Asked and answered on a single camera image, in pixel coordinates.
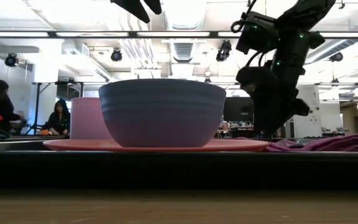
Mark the white cabinet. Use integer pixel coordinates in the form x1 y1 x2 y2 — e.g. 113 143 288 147
293 85 321 139

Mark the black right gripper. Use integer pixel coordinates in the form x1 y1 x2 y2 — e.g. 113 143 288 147
236 28 326 138

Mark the black monitor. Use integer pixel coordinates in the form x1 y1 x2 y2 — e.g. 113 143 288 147
223 96 255 124

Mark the pink plate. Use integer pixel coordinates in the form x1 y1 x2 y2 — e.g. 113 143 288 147
42 138 272 153

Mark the black plastic tray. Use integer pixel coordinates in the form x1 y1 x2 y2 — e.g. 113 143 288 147
0 139 358 191

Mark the blue bowl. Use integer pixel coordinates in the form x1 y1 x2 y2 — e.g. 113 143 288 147
98 78 227 149

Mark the purple cloth napkin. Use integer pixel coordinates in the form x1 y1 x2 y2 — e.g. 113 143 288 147
264 131 358 153

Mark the black background frame stand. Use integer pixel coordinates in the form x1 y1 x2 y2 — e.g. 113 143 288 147
30 80 85 135

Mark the ceiling air duct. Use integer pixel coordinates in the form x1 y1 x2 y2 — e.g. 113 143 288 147
170 41 196 63

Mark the light purple mug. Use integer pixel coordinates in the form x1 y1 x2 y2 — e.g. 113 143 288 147
70 96 113 141

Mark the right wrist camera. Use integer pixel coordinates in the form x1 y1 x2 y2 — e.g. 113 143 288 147
230 10 280 56

